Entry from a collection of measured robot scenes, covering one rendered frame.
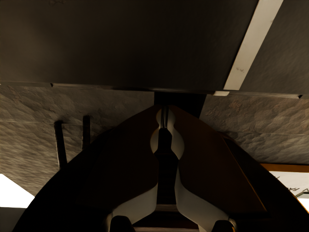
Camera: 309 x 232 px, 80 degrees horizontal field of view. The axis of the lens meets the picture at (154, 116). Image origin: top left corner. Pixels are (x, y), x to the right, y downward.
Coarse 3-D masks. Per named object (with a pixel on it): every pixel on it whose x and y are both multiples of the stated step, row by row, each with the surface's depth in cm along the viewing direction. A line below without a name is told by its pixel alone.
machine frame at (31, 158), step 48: (0, 96) 23; (48, 96) 22; (96, 96) 22; (144, 96) 22; (192, 96) 29; (240, 96) 21; (0, 144) 42; (48, 144) 41; (240, 144) 39; (288, 144) 38
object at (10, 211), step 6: (0, 210) 623; (6, 210) 623; (12, 210) 624; (18, 210) 624; (24, 210) 625; (0, 216) 611; (6, 216) 612; (12, 216) 612; (18, 216) 613; (0, 222) 600; (6, 222) 601; (12, 222) 601; (0, 228) 589; (6, 228) 590; (12, 228) 590
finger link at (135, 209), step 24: (144, 120) 10; (120, 144) 9; (144, 144) 9; (96, 168) 7; (120, 168) 7; (144, 168) 7; (96, 192) 6; (120, 192) 6; (144, 192) 6; (144, 216) 7
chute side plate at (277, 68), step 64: (0, 0) 5; (64, 0) 5; (128, 0) 5; (192, 0) 5; (256, 0) 5; (0, 64) 7; (64, 64) 7; (128, 64) 6; (192, 64) 6; (256, 64) 6
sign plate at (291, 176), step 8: (272, 168) 44; (280, 168) 44; (288, 168) 44; (296, 168) 44; (304, 168) 44; (280, 176) 45; (288, 176) 45; (296, 176) 45; (304, 176) 45; (288, 184) 49; (296, 184) 49; (304, 184) 48; (296, 192) 53; (304, 192) 52
